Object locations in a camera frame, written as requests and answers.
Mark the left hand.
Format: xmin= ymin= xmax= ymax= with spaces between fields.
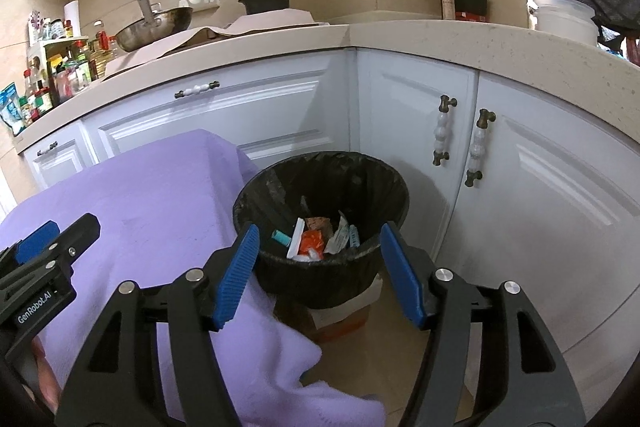
xmin=32 ymin=337 xmax=62 ymax=413

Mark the white spice rack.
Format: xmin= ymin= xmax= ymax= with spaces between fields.
xmin=27 ymin=37 xmax=96 ymax=107

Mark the black lined trash bin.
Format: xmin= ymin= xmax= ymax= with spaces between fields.
xmin=232 ymin=152 xmax=409 ymax=309

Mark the blue white salt bag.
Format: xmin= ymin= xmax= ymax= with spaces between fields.
xmin=0 ymin=83 xmax=25 ymax=136

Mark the red box on counter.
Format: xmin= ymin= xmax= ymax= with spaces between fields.
xmin=454 ymin=0 xmax=488 ymax=23

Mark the white paper towel roll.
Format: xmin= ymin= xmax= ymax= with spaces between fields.
xmin=63 ymin=0 xmax=81 ymax=38

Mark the white blue crumpled packet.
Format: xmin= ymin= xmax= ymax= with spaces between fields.
xmin=323 ymin=215 xmax=361 ymax=256

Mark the light blue long wrapper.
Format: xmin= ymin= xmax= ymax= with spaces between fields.
xmin=271 ymin=218 xmax=306 ymax=259

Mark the black cooking pot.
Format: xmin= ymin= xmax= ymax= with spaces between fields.
xmin=239 ymin=0 xmax=291 ymax=15

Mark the white plastic bucket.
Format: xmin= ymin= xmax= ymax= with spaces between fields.
xmin=527 ymin=0 xmax=599 ymax=46

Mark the purple tablecloth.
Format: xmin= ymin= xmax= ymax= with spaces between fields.
xmin=1 ymin=131 xmax=386 ymax=426

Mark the steel wok pan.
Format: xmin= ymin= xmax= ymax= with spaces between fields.
xmin=115 ymin=0 xmax=193 ymax=52

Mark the white cabinet with handles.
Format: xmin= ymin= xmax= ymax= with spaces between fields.
xmin=19 ymin=45 xmax=640 ymax=408

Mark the yellow cooking oil bottle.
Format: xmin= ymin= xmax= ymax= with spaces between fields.
xmin=91 ymin=20 xmax=115 ymax=79

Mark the orange plastic bag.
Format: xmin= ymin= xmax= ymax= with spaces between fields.
xmin=298 ymin=230 xmax=324 ymax=257

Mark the beige cardboard stove cover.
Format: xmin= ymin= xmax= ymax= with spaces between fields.
xmin=105 ymin=9 xmax=322 ymax=78

